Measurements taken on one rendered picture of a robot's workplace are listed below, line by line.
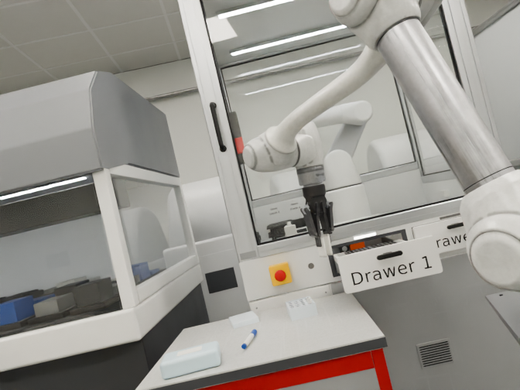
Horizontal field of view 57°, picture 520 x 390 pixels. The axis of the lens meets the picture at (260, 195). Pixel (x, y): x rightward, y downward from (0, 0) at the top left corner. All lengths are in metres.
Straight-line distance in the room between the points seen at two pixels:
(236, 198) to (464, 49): 0.99
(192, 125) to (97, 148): 3.39
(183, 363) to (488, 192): 0.80
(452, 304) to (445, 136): 0.98
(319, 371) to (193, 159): 3.88
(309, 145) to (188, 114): 3.56
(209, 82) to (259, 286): 0.78
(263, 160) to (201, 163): 3.53
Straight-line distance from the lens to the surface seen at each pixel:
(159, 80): 5.12
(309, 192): 1.54
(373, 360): 1.24
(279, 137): 1.39
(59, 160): 1.67
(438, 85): 1.03
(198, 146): 4.94
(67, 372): 1.82
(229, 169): 1.77
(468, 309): 1.91
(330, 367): 1.23
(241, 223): 1.76
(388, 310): 1.83
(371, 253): 1.45
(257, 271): 1.77
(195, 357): 1.26
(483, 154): 1.00
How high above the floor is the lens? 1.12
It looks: 2 degrees up
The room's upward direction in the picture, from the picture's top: 13 degrees counter-clockwise
